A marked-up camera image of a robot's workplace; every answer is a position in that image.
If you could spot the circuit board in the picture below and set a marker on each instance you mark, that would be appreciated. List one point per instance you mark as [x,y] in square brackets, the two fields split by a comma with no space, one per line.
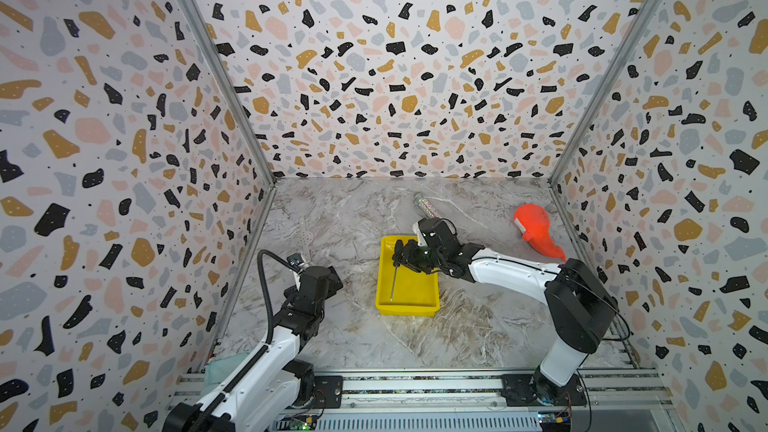
[300,422]
[554,421]

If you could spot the red plastic funnel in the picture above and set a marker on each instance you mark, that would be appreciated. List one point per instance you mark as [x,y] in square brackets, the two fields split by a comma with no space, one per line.
[533,221]

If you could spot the green cloth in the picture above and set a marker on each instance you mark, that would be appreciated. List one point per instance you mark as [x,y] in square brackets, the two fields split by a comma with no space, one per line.
[219,369]

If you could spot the right circuit board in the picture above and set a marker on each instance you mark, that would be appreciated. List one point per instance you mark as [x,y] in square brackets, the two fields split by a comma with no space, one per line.
[554,421]

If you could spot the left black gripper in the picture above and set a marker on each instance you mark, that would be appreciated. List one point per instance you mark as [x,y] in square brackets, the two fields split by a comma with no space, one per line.
[334,282]

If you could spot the glitter tube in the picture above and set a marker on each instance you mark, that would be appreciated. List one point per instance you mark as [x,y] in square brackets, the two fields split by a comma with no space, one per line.
[424,205]

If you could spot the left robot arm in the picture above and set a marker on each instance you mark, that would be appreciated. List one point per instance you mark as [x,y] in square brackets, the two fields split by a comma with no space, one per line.
[271,378]

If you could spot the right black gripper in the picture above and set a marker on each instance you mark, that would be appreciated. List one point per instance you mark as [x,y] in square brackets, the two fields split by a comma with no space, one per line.
[411,252]

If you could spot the black yellow screwdriver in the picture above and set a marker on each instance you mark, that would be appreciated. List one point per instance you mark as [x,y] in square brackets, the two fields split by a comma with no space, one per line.
[393,279]

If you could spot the yellow plastic bin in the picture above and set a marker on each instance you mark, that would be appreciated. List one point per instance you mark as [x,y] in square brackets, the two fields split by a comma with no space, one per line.
[416,294]

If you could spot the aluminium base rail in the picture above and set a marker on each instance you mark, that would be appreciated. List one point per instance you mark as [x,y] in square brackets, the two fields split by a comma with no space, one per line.
[472,400]

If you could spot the left circuit board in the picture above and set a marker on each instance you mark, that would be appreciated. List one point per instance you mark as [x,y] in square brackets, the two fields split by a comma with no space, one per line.
[300,422]

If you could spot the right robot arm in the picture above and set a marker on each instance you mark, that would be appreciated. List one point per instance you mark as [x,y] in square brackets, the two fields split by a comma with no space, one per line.
[581,309]

